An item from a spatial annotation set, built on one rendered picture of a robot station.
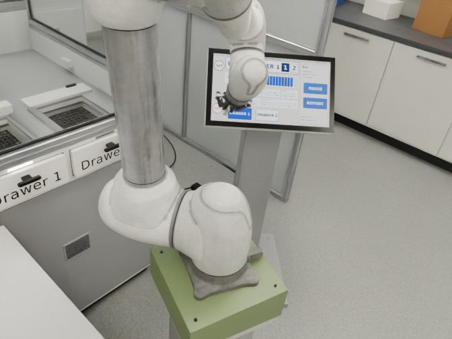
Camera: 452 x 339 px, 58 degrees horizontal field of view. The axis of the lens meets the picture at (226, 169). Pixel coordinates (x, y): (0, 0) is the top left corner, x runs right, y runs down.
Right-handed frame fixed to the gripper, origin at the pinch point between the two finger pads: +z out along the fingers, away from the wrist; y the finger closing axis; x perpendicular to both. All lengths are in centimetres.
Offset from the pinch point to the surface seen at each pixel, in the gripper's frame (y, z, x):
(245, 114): -8.9, 8.2, -2.2
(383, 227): -130, 102, 20
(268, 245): -52, 88, 47
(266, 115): -16.8, 7.6, -3.8
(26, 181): 58, -7, 41
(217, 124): 1.1, 9.3, 4.2
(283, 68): -19.9, 6.2, -23.8
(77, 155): 48, 4, 28
